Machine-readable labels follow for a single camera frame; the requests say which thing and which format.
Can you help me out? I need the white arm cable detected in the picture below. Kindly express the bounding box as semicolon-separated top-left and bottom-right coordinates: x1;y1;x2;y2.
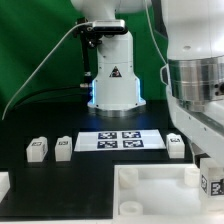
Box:
143;0;168;66

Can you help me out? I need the white obstacle block left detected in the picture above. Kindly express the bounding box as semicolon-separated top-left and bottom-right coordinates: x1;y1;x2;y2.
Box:
0;172;10;203

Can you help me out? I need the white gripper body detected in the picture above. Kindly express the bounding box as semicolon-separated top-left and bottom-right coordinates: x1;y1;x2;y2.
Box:
167;94;224;167

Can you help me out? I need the white square tabletop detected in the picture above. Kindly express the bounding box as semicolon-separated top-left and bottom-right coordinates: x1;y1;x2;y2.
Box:
113;164;224;224

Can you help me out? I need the paper sheet with tags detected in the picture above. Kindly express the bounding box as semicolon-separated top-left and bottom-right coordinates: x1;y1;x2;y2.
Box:
74;129;165;152

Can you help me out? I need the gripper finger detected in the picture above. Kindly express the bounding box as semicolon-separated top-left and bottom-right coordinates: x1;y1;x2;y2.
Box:
189;142;208;167

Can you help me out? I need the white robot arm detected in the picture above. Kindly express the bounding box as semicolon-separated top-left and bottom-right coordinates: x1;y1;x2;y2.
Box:
71;0;224;167

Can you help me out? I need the grey camera on stand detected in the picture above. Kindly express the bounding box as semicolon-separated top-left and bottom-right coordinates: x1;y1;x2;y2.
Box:
92;20;125;33

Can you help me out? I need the black cable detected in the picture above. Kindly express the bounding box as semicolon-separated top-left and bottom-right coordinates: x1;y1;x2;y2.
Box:
6;85;93;111

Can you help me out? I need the white camera cable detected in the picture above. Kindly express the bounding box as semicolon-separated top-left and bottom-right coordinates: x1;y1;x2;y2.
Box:
1;22;94;121

